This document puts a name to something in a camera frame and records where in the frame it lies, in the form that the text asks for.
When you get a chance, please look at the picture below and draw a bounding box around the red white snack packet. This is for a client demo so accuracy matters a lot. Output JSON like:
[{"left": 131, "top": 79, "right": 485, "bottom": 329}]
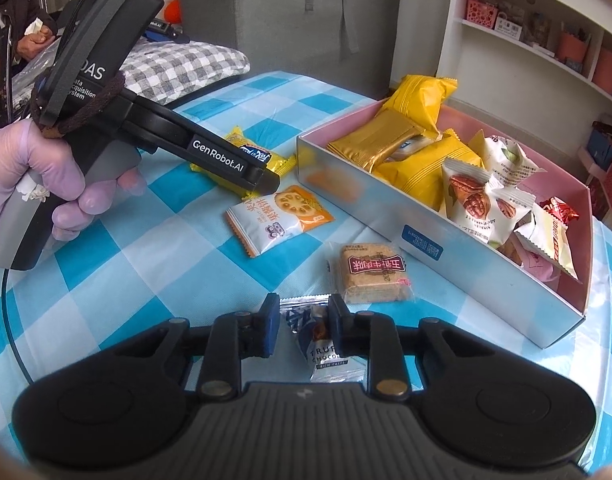
[{"left": 515, "top": 207, "right": 579, "bottom": 281}]

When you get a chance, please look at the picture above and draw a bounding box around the pink silver box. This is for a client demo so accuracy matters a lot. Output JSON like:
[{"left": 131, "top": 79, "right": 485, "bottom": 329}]
[{"left": 296, "top": 97, "right": 599, "bottom": 350}]

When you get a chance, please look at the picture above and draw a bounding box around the pink snack packet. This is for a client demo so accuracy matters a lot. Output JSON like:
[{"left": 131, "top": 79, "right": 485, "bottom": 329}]
[{"left": 513, "top": 252, "right": 559, "bottom": 283}]

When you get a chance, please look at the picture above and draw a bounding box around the white orange snack packet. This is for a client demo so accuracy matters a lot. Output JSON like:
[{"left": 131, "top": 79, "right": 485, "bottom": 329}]
[{"left": 224, "top": 185, "right": 335, "bottom": 259}]

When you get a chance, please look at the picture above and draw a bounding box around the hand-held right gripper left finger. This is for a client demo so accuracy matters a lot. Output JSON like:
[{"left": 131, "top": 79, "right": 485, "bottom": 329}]
[{"left": 103, "top": 292, "right": 281, "bottom": 402}]

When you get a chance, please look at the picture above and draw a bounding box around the blue box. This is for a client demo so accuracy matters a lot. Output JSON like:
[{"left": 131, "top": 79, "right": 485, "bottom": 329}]
[{"left": 585, "top": 121, "right": 612, "bottom": 172}]

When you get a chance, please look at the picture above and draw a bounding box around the white shelf unit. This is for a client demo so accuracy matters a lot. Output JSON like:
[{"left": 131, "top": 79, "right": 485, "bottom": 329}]
[{"left": 436, "top": 0, "right": 612, "bottom": 241}]

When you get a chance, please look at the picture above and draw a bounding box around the brown wrist cord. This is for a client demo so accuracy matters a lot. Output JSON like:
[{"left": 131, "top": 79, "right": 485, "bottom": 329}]
[{"left": 30, "top": 72, "right": 127, "bottom": 140}]

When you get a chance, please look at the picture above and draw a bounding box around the clear plastic bag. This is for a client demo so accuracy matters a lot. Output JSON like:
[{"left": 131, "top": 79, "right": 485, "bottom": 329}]
[{"left": 10, "top": 52, "right": 61, "bottom": 111}]

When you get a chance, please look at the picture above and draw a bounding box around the yellow chips packet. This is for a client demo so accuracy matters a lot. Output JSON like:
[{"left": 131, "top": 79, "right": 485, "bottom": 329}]
[{"left": 190, "top": 129, "right": 297, "bottom": 179}]

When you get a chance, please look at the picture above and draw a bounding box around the black device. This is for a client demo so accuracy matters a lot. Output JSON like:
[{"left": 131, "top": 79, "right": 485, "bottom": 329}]
[{"left": 144, "top": 17, "right": 189, "bottom": 45}]

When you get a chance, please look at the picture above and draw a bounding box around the clear chocolate packet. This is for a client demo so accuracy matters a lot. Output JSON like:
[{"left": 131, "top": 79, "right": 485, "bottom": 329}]
[{"left": 280, "top": 296, "right": 367, "bottom": 384}]

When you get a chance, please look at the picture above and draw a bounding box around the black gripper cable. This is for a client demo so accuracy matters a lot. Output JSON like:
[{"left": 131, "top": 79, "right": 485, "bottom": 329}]
[{"left": 0, "top": 266, "right": 32, "bottom": 388}]

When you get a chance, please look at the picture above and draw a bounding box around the yellow ribbed snack bag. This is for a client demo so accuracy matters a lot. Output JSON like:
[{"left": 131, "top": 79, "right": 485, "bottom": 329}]
[{"left": 327, "top": 110, "right": 421, "bottom": 173}]

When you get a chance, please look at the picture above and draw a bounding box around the white nut packet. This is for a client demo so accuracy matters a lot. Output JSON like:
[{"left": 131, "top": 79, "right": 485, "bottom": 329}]
[
  {"left": 442, "top": 156, "right": 504, "bottom": 241},
  {"left": 486, "top": 187, "right": 537, "bottom": 248}
]

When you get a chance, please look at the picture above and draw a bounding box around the blue checked tablecloth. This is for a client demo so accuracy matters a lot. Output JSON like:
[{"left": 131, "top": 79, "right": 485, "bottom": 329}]
[{"left": 0, "top": 71, "right": 612, "bottom": 466}]

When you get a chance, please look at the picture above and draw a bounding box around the grey sofa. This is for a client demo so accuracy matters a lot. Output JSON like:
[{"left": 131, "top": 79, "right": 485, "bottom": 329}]
[{"left": 178, "top": 0, "right": 404, "bottom": 106}]

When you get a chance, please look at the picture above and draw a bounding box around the person's left hand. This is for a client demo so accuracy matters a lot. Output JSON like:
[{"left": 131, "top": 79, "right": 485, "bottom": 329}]
[{"left": 0, "top": 121, "right": 147, "bottom": 242}]

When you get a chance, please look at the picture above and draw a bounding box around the white printed snack packet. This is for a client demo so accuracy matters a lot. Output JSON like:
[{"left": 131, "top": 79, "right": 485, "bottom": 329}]
[{"left": 468, "top": 130, "right": 549, "bottom": 196}]

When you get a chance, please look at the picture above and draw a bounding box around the pink perforated basket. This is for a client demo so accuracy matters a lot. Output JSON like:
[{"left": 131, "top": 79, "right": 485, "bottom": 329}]
[{"left": 466, "top": 0, "right": 499, "bottom": 30}]

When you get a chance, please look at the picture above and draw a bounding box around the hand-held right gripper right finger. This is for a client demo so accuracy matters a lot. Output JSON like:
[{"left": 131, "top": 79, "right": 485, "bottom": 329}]
[{"left": 327, "top": 292, "right": 507, "bottom": 400}]

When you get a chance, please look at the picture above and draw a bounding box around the brown biscuit clear packet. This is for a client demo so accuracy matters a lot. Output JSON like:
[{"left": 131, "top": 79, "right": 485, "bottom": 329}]
[{"left": 325, "top": 241, "right": 417, "bottom": 306}]

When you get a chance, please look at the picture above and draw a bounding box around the small white box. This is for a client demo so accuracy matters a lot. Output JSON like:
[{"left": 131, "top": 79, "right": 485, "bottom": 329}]
[{"left": 496, "top": 10, "right": 526, "bottom": 42}]

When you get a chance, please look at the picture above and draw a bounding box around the grey checked cloth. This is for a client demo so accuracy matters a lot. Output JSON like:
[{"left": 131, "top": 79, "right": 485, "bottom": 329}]
[{"left": 116, "top": 42, "right": 251, "bottom": 97}]

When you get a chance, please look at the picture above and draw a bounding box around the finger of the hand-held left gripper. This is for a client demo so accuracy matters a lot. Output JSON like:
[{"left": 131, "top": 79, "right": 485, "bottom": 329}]
[{"left": 186, "top": 130, "right": 283, "bottom": 199}]

